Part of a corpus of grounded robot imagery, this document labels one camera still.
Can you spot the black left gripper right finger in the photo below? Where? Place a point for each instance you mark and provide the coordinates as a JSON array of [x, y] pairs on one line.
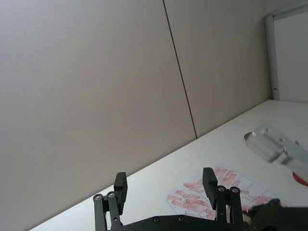
[[209, 187]]

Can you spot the white framed panel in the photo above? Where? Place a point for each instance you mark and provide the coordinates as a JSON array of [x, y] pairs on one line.
[[291, 60]]

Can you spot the black rough-edged object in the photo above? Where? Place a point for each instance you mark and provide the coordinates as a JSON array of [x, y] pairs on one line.
[[267, 209]]

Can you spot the paper sheet with red marks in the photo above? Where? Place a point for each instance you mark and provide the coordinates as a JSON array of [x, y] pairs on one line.
[[192, 199]]

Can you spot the red round object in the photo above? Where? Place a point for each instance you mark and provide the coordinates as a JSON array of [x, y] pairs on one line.
[[302, 181]]

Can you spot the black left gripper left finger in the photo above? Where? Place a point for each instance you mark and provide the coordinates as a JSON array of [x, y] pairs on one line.
[[119, 192]]

